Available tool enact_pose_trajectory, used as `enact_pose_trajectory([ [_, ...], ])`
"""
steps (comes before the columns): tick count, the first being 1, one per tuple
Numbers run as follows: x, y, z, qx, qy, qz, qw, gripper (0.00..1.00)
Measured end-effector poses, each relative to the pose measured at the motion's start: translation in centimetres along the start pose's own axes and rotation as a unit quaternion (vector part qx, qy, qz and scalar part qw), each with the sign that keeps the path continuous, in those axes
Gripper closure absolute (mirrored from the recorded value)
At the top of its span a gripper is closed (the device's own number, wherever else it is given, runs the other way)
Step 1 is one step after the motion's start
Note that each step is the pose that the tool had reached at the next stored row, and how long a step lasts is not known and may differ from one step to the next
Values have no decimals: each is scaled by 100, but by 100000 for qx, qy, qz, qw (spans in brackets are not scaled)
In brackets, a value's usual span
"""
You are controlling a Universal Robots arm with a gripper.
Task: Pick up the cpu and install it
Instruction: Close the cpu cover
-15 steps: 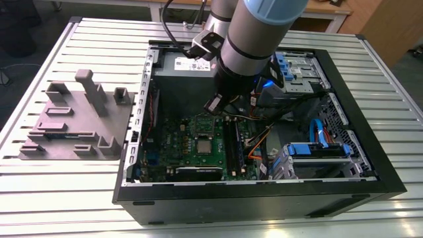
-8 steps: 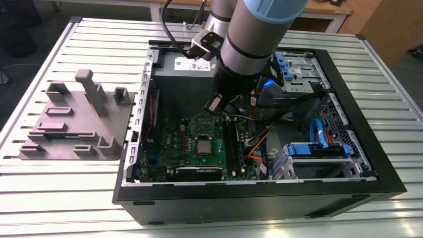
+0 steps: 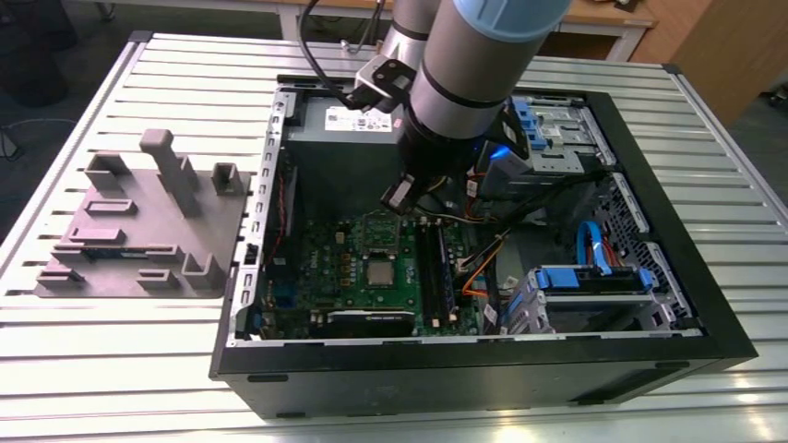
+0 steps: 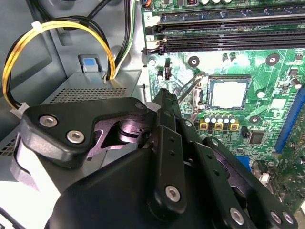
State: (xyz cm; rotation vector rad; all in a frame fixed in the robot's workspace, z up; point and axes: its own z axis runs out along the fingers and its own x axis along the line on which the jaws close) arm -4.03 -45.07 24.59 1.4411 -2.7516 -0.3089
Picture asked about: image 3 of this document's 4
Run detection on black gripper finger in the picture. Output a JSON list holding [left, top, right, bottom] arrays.
[[380, 174, 427, 216]]

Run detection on CPU socket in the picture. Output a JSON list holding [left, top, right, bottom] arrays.
[[362, 260, 403, 291]]

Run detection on metal socket cover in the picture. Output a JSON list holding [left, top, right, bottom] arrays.
[[359, 209, 407, 257]]

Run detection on grey power supply unit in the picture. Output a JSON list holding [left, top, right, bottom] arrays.
[[282, 96, 410, 218]]

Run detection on RAM slot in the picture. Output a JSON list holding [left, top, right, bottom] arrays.
[[415, 219, 430, 325], [427, 219, 442, 325]]

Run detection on silver drive cage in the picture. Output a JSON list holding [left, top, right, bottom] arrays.
[[479, 94, 618, 199]]

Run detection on green motherboard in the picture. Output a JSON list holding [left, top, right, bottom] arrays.
[[250, 214, 486, 338]]

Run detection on black graphics card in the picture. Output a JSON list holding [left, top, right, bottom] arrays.
[[311, 307, 418, 339]]

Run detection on hard disk in blue carrier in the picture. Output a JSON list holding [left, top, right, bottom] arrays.
[[534, 266, 655, 296]]

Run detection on silver disk bay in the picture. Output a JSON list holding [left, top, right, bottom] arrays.
[[502, 265, 703, 336]]

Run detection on grey parts rack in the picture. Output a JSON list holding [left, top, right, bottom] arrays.
[[34, 128, 258, 300]]

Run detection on wooden desk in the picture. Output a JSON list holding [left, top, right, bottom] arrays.
[[276, 0, 660, 61]]

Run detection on black PC case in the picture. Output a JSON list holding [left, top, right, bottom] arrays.
[[208, 73, 760, 421]]

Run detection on green RAM stick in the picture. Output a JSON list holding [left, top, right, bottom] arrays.
[[79, 248, 154, 260]]

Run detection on wooden cabinet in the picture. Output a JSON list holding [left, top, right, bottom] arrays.
[[631, 0, 788, 126]]

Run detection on grey wire bundle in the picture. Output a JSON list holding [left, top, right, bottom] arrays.
[[424, 210, 494, 227]]

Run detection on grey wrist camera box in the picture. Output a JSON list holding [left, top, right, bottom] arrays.
[[490, 145, 535, 176]]

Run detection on blue plastic drive bracket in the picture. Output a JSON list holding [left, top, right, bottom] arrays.
[[514, 99, 550, 151]]

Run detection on black cable bundle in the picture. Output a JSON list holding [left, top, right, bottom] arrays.
[[459, 173, 618, 273]]

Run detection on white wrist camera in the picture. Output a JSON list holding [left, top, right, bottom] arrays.
[[355, 57, 415, 114]]

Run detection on thin red wire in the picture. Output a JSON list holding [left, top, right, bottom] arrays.
[[266, 165, 292, 269]]

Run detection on orange wire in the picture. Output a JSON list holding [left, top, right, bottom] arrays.
[[459, 257, 494, 296]]

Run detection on black cable metal plug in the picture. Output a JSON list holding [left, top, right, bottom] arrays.
[[338, 0, 388, 54]]

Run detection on blue SATA wire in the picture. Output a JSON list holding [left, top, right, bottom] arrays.
[[578, 220, 618, 276]]

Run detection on black camera cable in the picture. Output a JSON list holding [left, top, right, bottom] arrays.
[[298, 0, 371, 111]]

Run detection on red SATA wire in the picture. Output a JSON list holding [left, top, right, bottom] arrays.
[[594, 234, 624, 271]]

